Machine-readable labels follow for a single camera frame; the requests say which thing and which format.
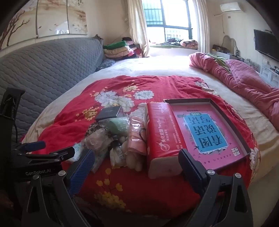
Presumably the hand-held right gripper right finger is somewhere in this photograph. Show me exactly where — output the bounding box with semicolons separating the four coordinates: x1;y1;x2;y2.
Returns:
178;149;254;227

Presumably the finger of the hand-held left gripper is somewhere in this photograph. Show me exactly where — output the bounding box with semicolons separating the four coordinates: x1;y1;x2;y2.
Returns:
17;147;76;163
13;141;47;153

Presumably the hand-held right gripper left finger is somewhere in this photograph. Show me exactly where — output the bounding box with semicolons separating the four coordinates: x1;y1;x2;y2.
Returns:
22;149;96;227

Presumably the beige item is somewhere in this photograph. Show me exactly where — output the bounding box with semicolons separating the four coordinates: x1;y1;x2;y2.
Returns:
84;129;111;151

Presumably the red tissue pack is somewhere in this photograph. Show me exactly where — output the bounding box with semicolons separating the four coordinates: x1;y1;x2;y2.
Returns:
145;102;188;179

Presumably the green puff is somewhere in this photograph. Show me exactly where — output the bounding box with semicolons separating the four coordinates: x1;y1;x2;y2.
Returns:
105;117;131;136

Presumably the dark cardboard box lid tray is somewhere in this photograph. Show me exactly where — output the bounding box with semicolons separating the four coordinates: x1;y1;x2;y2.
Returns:
164;98;252;172

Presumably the pink cloth packet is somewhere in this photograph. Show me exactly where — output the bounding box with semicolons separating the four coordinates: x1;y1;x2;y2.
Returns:
127;116;151;155

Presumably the white and blue packet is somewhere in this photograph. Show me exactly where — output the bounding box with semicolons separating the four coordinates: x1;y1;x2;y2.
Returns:
67;143;107;173

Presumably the pink and blue book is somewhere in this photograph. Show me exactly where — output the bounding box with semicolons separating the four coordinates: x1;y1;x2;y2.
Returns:
170;102;247;171

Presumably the bag of white cocoons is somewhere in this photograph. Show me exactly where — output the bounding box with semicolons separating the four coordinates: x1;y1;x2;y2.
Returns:
110;137;144;172

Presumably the dark blue box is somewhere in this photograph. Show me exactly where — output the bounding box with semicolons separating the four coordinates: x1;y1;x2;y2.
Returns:
95;105;123;123

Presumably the grey quilted headboard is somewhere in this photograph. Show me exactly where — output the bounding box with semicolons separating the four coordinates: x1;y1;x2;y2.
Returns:
0;37;105;142

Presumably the red floral blanket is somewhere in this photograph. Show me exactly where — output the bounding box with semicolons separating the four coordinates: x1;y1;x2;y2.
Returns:
21;75;261;219

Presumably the dark patterned pillow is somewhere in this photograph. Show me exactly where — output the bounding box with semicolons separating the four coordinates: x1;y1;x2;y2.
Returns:
96;58;116;71

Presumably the pink quilted duvet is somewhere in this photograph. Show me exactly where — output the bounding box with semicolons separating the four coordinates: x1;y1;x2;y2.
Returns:
188;52;279;131

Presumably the bed with cream sheet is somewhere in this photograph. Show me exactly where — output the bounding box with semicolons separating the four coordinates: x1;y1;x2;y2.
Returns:
21;56;279;197

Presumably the green cloth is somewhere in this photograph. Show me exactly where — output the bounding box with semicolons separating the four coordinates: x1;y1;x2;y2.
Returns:
207;53;230;72

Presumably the stack of folded blankets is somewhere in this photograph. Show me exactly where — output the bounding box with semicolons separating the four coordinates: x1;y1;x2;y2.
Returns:
102;38;142;60

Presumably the white drawer cabinet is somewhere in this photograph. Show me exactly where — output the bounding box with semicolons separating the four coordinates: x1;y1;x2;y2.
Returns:
260;63;279;88

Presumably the folded floral blanket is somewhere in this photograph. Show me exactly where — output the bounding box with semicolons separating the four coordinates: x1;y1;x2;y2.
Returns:
180;40;199;49

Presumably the vanity mirror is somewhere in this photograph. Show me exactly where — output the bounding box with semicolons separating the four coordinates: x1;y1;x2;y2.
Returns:
221;35;239;55

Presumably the cream curtain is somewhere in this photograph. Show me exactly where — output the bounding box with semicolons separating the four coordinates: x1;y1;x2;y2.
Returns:
127;0;151;58
194;0;211;54

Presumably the barred window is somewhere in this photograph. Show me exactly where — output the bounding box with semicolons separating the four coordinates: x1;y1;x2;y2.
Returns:
142;0;197;44

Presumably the white air conditioner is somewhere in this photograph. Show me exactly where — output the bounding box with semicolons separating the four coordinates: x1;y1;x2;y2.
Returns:
220;2;246;13

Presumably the black cable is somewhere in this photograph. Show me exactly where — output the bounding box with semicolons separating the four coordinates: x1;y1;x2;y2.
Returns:
12;96;21;144

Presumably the floral wall painting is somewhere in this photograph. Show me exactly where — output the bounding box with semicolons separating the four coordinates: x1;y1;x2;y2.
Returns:
0;0;88;50

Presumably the black wall television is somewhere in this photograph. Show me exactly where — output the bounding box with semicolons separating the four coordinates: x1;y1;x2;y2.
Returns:
254;29;279;63

